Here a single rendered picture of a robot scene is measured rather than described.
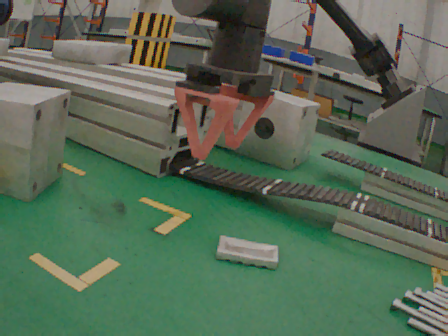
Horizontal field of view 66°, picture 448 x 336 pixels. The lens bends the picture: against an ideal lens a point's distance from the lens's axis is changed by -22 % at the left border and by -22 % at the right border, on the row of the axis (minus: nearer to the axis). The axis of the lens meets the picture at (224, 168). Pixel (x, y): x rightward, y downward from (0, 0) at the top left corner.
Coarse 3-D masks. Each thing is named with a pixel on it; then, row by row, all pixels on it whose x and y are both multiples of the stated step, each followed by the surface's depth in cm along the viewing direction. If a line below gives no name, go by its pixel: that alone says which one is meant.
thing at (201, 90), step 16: (192, 80) 45; (208, 80) 46; (176, 96) 44; (192, 96) 44; (208, 96) 42; (224, 96) 43; (192, 112) 46; (224, 112) 42; (192, 128) 46; (192, 144) 46; (208, 144) 45
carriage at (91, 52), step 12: (60, 48) 79; (72, 48) 77; (84, 48) 75; (96, 48) 74; (108, 48) 77; (120, 48) 80; (72, 60) 78; (84, 60) 76; (96, 60) 75; (108, 60) 78; (120, 60) 81
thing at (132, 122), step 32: (0, 64) 63; (32, 64) 68; (96, 96) 51; (128, 96) 48; (160, 96) 55; (96, 128) 52; (128, 128) 49; (160, 128) 47; (128, 160) 50; (160, 160) 48; (192, 160) 55
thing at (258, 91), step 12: (240, 84) 46; (252, 84) 46; (264, 84) 48; (240, 96) 52; (252, 96) 46; (264, 96) 51; (264, 108) 51; (252, 120) 52; (228, 132) 53; (240, 132) 53; (228, 144) 54; (240, 144) 53
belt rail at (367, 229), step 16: (336, 224) 43; (352, 224) 42; (368, 224) 41; (384, 224) 40; (368, 240) 41; (384, 240) 40; (400, 240) 40; (416, 240) 38; (432, 240) 37; (416, 256) 39; (432, 256) 38
